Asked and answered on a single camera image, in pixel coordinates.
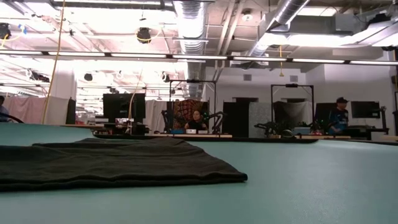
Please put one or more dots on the black towel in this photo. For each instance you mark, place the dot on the black towel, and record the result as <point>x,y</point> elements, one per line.
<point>109,161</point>

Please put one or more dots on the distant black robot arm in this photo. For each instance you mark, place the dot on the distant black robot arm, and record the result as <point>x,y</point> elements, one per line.
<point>269,127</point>
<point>218,124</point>
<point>167,123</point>

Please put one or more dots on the person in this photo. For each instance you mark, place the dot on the person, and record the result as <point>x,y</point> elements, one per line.
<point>196,124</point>
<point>3,112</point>
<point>338,119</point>

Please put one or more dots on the patterned red tapestry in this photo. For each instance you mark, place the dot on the patterned red tapestry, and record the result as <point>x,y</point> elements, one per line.
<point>183,109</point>

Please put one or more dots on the small white box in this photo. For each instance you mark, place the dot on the small white box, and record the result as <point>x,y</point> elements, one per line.
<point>202,132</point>
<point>191,131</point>

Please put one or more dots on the small blue box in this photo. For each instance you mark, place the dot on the small blue box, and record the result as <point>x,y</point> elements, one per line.
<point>177,132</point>

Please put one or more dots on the distant wooden table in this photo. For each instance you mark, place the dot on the distant wooden table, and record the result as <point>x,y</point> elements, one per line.
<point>217,136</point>
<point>311,137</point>
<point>81,125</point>

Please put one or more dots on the black partition panel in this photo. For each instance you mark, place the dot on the black partition panel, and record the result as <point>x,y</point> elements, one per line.
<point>236,118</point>

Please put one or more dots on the white curtain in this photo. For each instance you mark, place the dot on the white curtain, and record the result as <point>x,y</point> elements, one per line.
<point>155,115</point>

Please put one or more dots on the small round black fixture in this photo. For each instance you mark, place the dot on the small round black fixture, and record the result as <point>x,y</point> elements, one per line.
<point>165,77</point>
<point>88,77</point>

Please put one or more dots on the grey partition panel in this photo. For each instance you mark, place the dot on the grey partition panel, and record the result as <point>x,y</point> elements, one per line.
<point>259,115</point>

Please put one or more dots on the small grey dome object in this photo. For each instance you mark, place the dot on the small grey dome object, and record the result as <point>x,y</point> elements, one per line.
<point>287,133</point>

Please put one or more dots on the black ceiling device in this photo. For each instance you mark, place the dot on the black ceiling device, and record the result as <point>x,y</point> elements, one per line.
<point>144,35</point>
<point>4,31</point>

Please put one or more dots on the white ceiling dome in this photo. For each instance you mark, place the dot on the white ceiling dome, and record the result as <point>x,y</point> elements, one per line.
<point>247,16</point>

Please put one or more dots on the green table mat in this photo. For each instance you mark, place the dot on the green table mat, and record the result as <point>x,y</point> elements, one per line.
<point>280,186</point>

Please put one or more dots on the narrow black panel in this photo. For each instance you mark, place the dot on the narrow black panel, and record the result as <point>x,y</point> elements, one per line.
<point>71,110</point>

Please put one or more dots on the black desk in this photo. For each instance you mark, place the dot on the black desk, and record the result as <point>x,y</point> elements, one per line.
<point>360,129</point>

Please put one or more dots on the pale curtain divider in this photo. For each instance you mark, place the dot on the pale curtain divider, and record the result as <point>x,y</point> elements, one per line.
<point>28,110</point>

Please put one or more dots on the black metal frame stand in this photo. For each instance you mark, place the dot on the black metal frame stand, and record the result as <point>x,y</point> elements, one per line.
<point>292,85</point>
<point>192,81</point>

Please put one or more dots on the wall air vent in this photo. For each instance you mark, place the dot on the wall air vent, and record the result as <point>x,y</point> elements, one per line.
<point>293,78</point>
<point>247,77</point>

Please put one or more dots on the silver round air duct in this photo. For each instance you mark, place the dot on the silver round air duct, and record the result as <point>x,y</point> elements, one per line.
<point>189,25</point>
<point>289,11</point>

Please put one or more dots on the grey ceiling duct box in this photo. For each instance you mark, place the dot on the grey ceiling duct box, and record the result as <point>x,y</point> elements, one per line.
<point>348,24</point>

